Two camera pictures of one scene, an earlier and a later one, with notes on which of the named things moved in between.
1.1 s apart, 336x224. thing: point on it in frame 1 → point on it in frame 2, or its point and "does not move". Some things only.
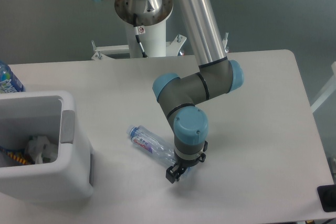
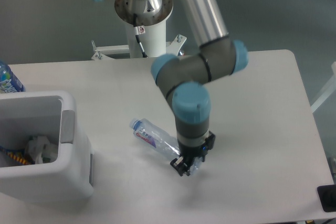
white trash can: x=50 y=115 does not move
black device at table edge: x=327 y=195 does not move
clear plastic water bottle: x=156 y=148 → x=161 y=140
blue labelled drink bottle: x=9 y=82 does not move
